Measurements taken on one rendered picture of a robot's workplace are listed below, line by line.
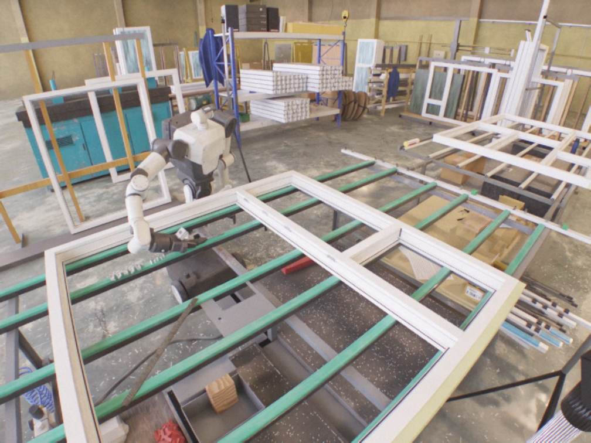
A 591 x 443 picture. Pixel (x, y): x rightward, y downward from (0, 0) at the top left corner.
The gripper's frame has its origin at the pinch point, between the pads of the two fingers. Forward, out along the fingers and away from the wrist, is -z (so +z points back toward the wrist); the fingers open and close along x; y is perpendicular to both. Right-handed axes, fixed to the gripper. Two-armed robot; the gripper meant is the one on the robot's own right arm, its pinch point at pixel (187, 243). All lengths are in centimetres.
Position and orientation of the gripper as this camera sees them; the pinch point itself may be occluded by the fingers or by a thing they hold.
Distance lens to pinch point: 150.2
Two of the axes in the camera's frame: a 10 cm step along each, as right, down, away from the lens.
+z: -6.9, -0.7, -7.2
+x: -6.5, -3.9, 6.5
